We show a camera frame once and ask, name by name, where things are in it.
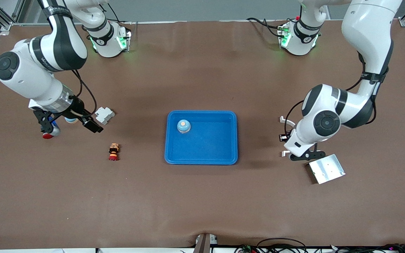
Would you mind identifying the white circuit breaker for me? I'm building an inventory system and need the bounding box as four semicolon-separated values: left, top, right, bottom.
95;106;115;125

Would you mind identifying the white curved pipe clamp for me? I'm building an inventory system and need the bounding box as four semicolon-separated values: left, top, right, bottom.
279;116;296;157

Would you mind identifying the silver aluminium plate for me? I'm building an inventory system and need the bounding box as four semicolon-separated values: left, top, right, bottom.
308;154;346;184

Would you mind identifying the orange emergency stop button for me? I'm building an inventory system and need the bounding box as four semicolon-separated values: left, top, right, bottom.
108;143;120;161

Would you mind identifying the blue plastic tray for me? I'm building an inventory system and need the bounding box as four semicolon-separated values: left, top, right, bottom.
165;110;238;166

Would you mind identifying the brown table cover mat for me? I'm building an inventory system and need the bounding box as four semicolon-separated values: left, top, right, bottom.
0;20;405;249

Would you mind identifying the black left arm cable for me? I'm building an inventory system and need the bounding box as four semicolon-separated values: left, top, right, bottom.
283;100;305;136

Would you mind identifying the black cable loop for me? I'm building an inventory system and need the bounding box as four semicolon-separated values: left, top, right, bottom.
257;238;307;253

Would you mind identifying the black base cable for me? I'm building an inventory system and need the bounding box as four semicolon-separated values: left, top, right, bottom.
246;17;284;37
108;4;133;25

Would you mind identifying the black cable bundle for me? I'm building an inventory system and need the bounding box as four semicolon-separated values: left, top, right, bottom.
336;244;405;253

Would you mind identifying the metal table edge bracket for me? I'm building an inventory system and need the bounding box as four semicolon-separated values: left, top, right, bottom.
193;233;219;253

